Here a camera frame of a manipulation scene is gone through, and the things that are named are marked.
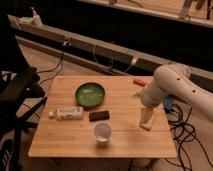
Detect grey metal rail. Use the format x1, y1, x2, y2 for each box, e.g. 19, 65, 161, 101
9, 15, 213, 91

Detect blue box on floor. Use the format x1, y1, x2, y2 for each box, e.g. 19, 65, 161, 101
163, 96, 173, 111

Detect black rectangular block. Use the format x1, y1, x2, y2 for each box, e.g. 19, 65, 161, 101
89, 111, 110, 122

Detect green ceramic bowl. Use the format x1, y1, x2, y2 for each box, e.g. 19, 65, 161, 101
75, 82, 105, 108

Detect white plastic bottle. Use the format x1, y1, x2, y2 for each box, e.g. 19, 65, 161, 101
48, 107, 83, 120

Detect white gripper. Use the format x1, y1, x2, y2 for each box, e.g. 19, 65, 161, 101
139, 80, 168, 130

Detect black floor cables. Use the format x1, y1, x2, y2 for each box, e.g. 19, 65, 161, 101
165, 103, 213, 171

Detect white spray bottle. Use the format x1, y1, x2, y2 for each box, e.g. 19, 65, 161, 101
31, 7, 43, 27

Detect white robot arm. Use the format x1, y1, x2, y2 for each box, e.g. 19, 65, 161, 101
139, 64, 213, 130

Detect wooden table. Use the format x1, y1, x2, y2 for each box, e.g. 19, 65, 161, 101
28, 76, 177, 158

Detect orange marker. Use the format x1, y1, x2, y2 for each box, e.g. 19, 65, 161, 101
133, 79, 148, 86

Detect black tripod stand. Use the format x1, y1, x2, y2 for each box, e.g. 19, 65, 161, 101
0, 68, 47, 171

